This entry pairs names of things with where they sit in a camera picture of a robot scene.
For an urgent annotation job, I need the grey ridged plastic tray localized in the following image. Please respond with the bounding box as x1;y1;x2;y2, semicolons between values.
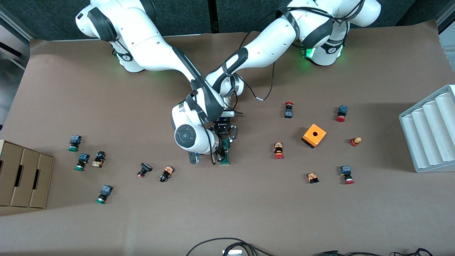
398;85;455;173

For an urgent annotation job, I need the black square push button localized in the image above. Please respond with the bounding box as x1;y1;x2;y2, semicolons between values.
137;162;153;178

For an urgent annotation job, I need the orange push button enclosure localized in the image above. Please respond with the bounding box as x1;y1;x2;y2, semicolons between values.
301;123;327;149

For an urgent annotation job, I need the black looped cable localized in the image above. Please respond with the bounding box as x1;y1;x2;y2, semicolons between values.
186;237;276;256

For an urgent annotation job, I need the thin black cable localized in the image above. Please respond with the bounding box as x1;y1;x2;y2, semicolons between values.
313;250;391;256
391;248;434;256

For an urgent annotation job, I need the green load switch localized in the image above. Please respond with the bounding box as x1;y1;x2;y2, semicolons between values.
218;139;231;166

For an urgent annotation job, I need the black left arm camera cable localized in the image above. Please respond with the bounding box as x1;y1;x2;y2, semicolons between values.
231;0;365;116

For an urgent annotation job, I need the brown cardboard box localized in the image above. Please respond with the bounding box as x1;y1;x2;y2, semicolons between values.
0;139;55;209

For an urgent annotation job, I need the grey metal frame rail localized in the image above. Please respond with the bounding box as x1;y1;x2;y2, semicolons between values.
437;9;455;62
0;7;31;71

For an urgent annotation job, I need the green push button switch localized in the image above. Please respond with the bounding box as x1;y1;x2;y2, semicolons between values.
74;153;90;171
68;135;82;152
95;185;113;204

